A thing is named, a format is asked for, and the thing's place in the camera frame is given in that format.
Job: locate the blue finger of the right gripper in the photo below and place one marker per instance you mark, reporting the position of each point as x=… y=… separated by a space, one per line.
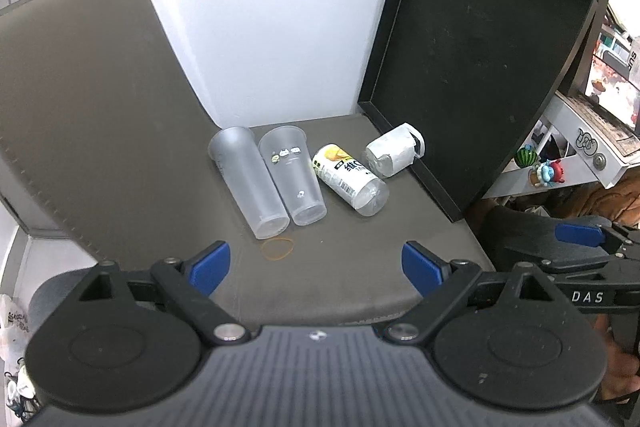
x=584 y=235

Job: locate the frosted plastic cup far left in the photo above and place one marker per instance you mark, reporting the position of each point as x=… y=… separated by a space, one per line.
x=236 y=155

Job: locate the white plastic bag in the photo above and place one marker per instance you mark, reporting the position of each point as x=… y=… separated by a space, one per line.
x=19 y=401

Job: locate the white shelf unit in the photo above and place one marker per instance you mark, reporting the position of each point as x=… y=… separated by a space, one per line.
x=597 y=155

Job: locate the orange rubber band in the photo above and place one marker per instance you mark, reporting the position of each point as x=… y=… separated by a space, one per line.
x=277 y=248

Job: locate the watermelon figurine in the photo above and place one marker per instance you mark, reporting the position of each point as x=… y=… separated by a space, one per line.
x=526 y=156

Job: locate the black tray leaning upright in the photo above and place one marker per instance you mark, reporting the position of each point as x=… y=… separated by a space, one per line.
x=473 y=77

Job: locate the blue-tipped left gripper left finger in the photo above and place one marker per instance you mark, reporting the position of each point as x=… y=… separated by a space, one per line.
x=167 y=304

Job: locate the frosted plastic cup with print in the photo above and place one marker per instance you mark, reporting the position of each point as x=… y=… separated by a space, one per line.
x=284 y=150

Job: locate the blue red toy figurine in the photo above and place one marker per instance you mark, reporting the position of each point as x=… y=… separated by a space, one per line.
x=547 y=173

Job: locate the clear bottle with yellow label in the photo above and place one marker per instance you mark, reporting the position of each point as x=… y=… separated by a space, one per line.
x=352 y=181

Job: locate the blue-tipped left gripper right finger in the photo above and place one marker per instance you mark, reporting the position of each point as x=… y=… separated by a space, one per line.
x=464 y=305

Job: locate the white paper cup with lid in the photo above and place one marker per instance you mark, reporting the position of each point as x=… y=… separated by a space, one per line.
x=394 y=151

